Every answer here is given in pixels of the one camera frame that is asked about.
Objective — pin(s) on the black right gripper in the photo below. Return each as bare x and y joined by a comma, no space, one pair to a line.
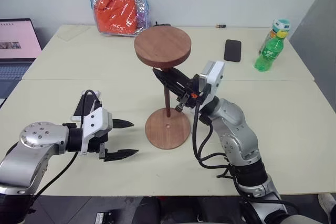
191,94

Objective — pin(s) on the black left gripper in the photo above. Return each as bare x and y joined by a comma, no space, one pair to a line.
97,144

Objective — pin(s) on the wooden pole with round disc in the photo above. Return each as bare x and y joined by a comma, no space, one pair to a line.
162,44

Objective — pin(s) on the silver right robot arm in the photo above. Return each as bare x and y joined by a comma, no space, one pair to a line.
237,134

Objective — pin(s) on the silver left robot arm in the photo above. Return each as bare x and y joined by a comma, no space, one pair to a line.
29,153

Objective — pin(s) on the round wooden base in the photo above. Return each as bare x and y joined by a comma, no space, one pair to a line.
168,132

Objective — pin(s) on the white smartphone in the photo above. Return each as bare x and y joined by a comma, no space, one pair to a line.
88,102

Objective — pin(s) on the small black flat object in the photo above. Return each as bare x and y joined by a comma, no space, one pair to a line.
162,24

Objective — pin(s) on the black smartphone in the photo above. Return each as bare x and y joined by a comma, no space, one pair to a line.
232,51

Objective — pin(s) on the small black item far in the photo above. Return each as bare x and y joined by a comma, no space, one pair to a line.
221,26

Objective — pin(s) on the black box with label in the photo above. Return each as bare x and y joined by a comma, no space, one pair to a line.
110,217

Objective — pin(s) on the clear bag with orange cloth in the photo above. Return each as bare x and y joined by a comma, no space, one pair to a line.
116,14

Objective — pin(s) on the green plastic bottle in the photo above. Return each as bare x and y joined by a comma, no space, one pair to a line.
269,56

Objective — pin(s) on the bottle with teal white label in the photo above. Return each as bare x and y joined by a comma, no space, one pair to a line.
279,26

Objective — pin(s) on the open laptop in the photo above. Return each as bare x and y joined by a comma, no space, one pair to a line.
15,43

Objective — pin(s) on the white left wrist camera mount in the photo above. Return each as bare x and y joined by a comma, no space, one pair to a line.
98,121

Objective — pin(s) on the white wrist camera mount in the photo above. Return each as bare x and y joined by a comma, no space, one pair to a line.
213,81
98,121

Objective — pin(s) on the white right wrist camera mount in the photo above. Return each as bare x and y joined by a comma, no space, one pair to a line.
213,81

